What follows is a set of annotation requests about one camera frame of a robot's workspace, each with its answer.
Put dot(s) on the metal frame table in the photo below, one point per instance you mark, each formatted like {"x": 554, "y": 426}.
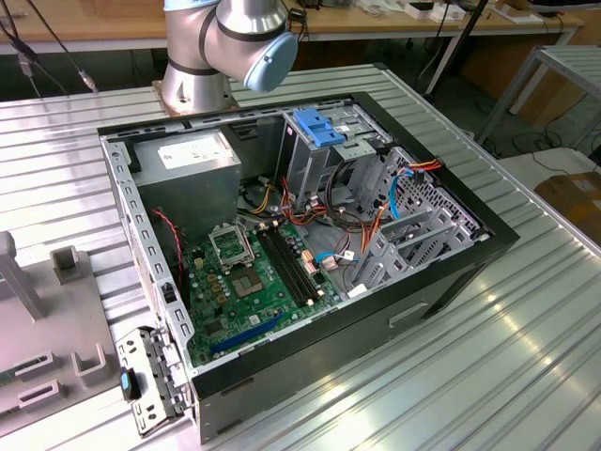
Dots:
{"x": 563, "y": 61}

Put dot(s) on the black PC case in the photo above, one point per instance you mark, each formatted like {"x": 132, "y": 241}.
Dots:
{"x": 328, "y": 347}

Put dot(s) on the green motherboard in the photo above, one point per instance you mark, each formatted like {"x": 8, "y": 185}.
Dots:
{"x": 277, "y": 300}

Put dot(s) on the grey metal optical drive cage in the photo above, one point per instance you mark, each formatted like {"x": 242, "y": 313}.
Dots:
{"x": 305, "y": 164}

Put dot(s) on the silver hinged slot bracket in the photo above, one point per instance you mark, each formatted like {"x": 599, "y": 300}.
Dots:
{"x": 136, "y": 357}

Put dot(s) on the green RAM stick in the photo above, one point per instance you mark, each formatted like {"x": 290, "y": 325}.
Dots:
{"x": 5, "y": 378}

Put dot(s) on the blue plastic bay bracket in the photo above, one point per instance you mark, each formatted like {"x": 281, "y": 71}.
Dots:
{"x": 319, "y": 129}

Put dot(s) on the black blue latch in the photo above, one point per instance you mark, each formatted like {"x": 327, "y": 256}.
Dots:
{"x": 126, "y": 383}

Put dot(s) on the cardboard box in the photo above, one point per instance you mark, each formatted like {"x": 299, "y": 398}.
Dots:
{"x": 493, "y": 66}
{"x": 577, "y": 197}

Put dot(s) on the blue expansion slot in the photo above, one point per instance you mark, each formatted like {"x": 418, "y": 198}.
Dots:
{"x": 246, "y": 334}

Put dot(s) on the black RAM slot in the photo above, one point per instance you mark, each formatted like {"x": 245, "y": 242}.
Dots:
{"x": 283, "y": 268}
{"x": 288, "y": 266}
{"x": 300, "y": 262}
{"x": 294, "y": 264}

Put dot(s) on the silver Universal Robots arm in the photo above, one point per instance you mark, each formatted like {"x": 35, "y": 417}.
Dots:
{"x": 225, "y": 42}

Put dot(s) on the grey power supply unit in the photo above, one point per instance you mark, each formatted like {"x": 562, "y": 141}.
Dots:
{"x": 188, "y": 192}

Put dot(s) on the grey parts rack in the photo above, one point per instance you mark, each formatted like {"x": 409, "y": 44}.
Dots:
{"x": 47, "y": 329}

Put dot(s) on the grey metal disk bay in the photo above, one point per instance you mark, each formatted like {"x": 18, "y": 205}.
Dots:
{"x": 436, "y": 218}

